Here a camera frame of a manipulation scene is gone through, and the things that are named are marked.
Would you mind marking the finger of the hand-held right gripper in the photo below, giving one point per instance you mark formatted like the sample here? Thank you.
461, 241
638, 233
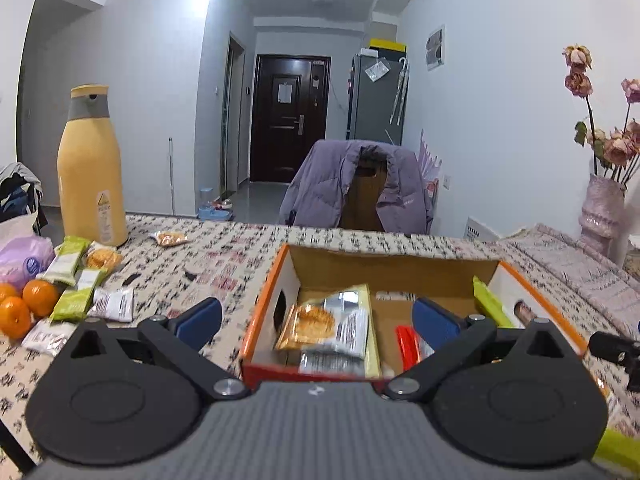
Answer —
612, 346

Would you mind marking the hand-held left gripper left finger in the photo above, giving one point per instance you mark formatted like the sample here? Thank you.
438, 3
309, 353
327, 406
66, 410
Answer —
200, 321

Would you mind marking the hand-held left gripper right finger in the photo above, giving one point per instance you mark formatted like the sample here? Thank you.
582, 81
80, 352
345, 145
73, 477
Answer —
435, 324

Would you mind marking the red cartoon snack bag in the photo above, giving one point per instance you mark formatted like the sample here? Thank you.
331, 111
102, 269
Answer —
406, 345

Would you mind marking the plain green snack packet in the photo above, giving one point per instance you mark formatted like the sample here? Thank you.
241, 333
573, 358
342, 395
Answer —
492, 304
620, 452

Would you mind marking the red cardboard box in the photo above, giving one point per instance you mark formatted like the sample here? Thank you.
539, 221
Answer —
400, 272

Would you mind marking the large silver green-edged packet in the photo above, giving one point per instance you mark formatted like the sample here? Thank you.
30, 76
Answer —
370, 310

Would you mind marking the gold cookie snack packet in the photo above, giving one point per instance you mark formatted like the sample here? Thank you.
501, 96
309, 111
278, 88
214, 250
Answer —
312, 327

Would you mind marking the clear jar of snacks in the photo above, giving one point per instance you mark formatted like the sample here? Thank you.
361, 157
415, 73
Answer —
635, 255

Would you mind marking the pink patterned cloth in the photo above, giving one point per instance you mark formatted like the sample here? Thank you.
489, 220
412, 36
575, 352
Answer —
575, 270

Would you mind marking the small white snack packet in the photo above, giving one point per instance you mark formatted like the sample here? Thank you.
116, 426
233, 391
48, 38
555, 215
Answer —
47, 336
115, 305

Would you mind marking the clear cookie packet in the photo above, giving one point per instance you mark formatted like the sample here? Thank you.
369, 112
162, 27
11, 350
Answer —
102, 258
171, 238

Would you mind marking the blue pet feeder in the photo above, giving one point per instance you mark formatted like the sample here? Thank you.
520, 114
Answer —
215, 210

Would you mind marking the green white snack packet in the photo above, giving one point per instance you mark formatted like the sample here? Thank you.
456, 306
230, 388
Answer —
67, 260
80, 296

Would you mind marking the pink textured vase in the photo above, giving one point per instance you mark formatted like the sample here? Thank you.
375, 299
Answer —
602, 215

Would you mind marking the wooden chair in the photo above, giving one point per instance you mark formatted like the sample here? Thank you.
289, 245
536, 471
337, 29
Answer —
362, 200

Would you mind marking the orange mandarin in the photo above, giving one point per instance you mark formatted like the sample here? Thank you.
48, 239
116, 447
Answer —
42, 297
6, 291
14, 317

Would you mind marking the purple padded jacket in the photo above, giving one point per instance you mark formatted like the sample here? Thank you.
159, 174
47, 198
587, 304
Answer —
315, 190

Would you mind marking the yellow bottle with grey collar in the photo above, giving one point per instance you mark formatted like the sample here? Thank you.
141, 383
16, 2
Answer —
92, 175

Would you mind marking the purple tissue pack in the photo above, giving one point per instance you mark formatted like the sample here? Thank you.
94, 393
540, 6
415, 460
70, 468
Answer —
22, 260

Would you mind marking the dried pink rose bouquet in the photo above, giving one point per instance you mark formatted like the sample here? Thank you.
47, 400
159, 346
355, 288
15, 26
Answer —
617, 147

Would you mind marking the dark entrance door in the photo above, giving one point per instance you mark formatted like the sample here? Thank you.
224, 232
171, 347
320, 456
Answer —
272, 135

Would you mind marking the grey interior door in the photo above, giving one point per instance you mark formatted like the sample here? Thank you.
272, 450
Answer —
232, 120

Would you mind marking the grey refrigerator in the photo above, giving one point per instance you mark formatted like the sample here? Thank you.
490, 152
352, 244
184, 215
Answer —
372, 110

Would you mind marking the dark clothes pile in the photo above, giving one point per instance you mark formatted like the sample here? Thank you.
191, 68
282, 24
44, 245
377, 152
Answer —
17, 192

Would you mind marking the white folded umbrella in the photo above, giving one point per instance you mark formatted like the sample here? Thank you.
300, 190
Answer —
399, 92

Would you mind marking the white paper on door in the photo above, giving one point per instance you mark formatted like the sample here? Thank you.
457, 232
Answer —
284, 91

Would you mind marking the clear plastic document sleeve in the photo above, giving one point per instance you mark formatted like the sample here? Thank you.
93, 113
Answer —
376, 70

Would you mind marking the yellow box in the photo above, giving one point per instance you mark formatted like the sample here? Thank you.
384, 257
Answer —
389, 46

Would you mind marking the white wall socket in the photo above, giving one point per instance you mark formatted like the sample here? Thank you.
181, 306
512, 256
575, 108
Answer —
447, 181

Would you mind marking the pink wall decoration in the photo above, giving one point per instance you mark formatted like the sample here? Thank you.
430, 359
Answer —
430, 160

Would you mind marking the framed wall picture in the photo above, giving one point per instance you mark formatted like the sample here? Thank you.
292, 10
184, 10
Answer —
435, 48

